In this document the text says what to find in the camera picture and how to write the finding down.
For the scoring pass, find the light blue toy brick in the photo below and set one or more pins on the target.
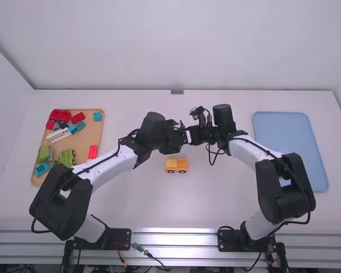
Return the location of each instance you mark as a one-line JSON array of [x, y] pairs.
[[42, 170], [75, 128], [97, 116]]

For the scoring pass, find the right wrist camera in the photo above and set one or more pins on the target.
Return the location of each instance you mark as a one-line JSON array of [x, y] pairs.
[[196, 114]]

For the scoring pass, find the flat red toy brick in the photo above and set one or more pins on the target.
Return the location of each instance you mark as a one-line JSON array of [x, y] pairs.
[[93, 152]]

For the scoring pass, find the dark blue toy brick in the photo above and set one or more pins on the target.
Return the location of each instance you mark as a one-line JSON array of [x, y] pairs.
[[61, 125]]

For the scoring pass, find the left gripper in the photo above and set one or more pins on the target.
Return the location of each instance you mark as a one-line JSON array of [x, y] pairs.
[[173, 139]]

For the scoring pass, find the silver rails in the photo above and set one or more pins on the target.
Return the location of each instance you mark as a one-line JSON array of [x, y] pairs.
[[173, 236]]

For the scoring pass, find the white toy brick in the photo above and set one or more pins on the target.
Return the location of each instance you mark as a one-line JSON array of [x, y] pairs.
[[58, 135]]

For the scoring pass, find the yellow toy car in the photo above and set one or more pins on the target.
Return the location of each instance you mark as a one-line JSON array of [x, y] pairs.
[[176, 165]]

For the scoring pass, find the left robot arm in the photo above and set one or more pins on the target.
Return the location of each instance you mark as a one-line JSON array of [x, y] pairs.
[[108, 165]]

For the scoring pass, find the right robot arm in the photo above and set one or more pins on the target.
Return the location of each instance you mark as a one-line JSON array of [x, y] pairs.
[[244, 148]]

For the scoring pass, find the tan tray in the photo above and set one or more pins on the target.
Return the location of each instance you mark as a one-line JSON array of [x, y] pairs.
[[82, 139]]

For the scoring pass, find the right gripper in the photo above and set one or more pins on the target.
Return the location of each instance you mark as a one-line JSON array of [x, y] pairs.
[[200, 136]]

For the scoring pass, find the blue mat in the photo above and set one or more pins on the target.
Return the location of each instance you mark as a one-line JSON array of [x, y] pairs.
[[290, 142]]

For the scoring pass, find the green toy brick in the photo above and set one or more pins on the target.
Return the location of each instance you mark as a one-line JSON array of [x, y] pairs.
[[44, 154], [67, 156]]

